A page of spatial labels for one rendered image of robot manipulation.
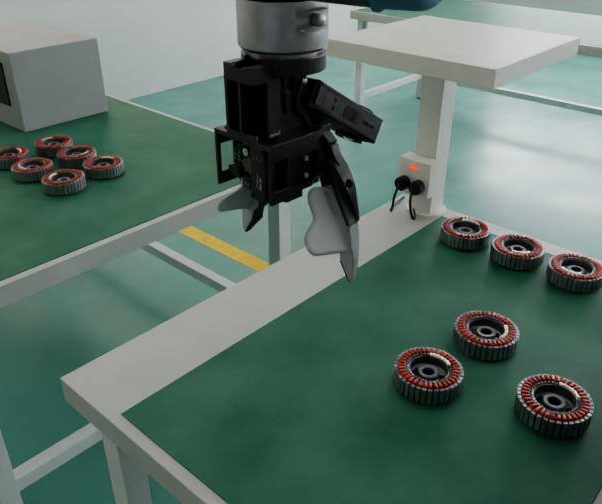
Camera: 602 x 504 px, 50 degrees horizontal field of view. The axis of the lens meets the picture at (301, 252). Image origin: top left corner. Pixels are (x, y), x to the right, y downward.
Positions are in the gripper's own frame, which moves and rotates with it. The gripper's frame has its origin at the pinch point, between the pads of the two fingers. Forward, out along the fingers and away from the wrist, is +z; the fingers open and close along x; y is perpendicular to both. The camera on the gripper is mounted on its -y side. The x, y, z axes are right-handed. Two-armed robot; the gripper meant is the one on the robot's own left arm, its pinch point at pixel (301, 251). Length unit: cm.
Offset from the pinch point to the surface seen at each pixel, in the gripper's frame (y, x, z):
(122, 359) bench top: -2, -45, 40
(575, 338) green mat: -63, 9, 40
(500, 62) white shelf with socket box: -64, -15, -6
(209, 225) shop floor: -134, -192, 115
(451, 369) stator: -36, 0, 37
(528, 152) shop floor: -336, -126, 114
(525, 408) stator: -36, 12, 37
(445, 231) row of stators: -76, -28, 37
